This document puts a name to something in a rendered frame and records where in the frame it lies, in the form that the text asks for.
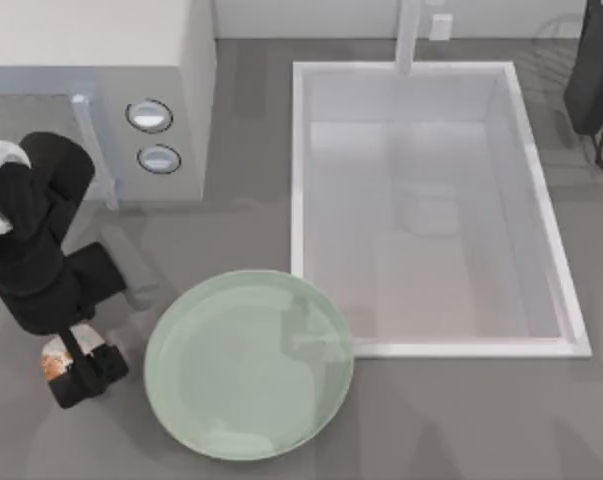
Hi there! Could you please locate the grey microwave door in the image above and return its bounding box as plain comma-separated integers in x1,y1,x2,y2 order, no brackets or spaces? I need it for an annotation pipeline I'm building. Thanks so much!
0,92,107,204

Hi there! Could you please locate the pale blue microwave handle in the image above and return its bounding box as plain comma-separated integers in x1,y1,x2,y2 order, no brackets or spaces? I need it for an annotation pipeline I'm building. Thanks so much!
69,92,121,211

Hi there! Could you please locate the white wall socket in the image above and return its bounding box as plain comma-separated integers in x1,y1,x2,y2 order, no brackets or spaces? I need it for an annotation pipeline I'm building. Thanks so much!
430,13,454,42

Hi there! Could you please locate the white sink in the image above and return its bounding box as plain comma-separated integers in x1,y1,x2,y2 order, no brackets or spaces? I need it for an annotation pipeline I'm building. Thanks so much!
289,60,593,359

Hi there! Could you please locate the pale microwave oven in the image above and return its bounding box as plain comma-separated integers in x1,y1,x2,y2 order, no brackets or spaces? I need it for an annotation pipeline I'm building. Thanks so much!
0,0,218,210

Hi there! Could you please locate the tall white tap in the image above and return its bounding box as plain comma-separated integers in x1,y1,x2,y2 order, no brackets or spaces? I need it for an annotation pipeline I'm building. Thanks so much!
394,0,423,77

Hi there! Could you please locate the round microwave knob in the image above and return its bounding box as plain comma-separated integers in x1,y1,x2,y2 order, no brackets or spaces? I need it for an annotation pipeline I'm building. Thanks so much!
125,98,175,135
136,144,183,176

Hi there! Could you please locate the black box with orange print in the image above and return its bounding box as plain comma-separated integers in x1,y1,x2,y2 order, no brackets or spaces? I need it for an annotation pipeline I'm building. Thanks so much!
40,323,113,411

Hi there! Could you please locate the pale green round plate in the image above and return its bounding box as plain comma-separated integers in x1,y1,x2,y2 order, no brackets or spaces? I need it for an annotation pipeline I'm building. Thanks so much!
143,269,356,449

